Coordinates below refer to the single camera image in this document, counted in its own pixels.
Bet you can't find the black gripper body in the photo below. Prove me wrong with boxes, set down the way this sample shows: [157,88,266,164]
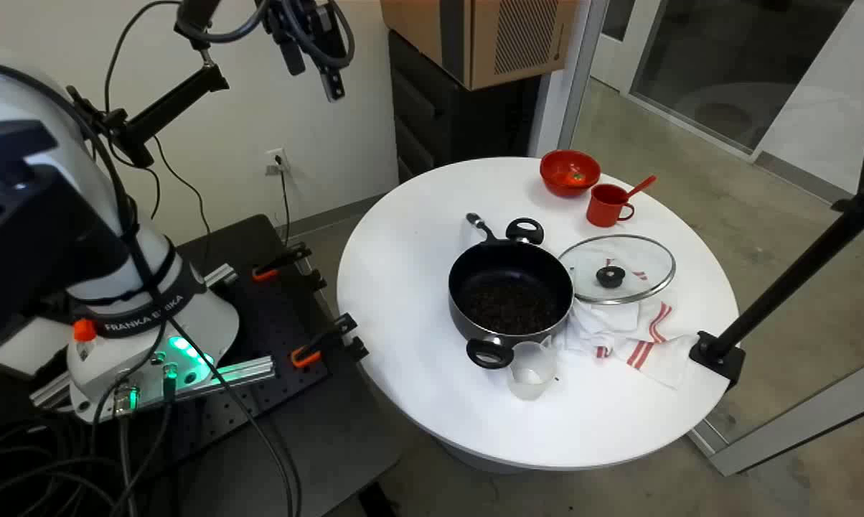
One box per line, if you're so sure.
[259,0,355,50]

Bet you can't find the black plastic serving spoon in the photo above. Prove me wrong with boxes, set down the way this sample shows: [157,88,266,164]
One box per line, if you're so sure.
[462,208,502,244]

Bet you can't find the glass lid with black knob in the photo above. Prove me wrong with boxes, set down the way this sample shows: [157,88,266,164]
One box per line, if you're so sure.
[558,228,681,307]

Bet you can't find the red plastic spoon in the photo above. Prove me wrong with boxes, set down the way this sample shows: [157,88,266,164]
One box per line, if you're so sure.
[621,171,660,203]

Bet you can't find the red bowl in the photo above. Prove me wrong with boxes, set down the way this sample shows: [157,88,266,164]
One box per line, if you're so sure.
[536,145,605,201]

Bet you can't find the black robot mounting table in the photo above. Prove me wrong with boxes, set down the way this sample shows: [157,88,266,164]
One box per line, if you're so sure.
[0,213,407,517]

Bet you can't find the dark brown beans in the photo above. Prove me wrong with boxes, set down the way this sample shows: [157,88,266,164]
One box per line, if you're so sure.
[457,269,562,335]

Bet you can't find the red cup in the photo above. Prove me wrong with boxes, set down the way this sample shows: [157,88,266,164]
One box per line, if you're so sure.
[582,181,641,228]

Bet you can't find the orange round knob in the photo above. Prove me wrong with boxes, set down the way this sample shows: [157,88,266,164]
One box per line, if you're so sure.
[68,316,101,348]

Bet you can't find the clear glass measuring cup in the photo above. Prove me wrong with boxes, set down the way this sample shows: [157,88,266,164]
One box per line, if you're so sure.
[506,335,562,401]

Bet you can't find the grey floor door track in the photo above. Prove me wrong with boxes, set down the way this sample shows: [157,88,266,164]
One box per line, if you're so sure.
[686,349,864,478]

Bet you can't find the dark arm cable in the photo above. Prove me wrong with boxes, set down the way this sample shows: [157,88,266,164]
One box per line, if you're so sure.
[173,0,360,70]

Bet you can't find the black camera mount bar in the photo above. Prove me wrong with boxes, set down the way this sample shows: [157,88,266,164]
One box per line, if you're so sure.
[65,62,232,171]

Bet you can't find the orange-handled black clamp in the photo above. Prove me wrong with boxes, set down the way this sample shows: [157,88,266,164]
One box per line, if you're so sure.
[287,309,370,372]
[251,238,331,293]

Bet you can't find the grey door frame post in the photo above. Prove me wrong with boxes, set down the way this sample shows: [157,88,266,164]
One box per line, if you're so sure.
[529,0,615,161]

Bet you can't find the black two-handled pot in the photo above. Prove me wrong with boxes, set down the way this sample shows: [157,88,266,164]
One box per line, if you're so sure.
[446,215,578,372]

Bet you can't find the aluminium rail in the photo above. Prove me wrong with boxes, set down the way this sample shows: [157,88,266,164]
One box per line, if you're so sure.
[25,260,281,415]

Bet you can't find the black camera box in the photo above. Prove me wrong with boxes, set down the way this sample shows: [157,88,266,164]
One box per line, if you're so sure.
[0,121,132,363]

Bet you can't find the black floor cable bundle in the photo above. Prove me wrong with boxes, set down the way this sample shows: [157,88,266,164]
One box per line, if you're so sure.
[0,362,304,517]

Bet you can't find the black camera stand pole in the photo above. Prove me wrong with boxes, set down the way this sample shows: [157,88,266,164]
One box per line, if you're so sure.
[686,96,864,386]

